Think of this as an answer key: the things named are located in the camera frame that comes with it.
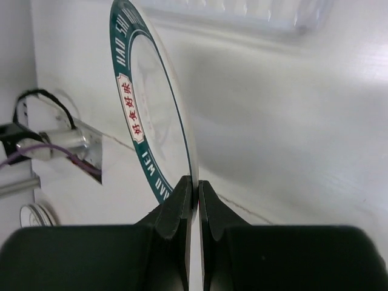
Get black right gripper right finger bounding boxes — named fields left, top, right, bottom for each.
left=198, top=181, right=387, bottom=290

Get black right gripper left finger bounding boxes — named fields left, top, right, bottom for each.
left=1, top=176, right=193, bottom=290

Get plate with dark green rim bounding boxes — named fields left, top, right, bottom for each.
left=107, top=0, right=201, bottom=210

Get white wire dish rack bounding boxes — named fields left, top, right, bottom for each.
left=137, top=1, right=333, bottom=34

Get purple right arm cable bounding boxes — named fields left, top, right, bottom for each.
left=0, top=144, right=102, bottom=179

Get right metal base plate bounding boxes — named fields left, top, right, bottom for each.
left=62, top=118, right=102, bottom=184

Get black thin base cable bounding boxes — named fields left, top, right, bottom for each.
left=12, top=87, right=76, bottom=130

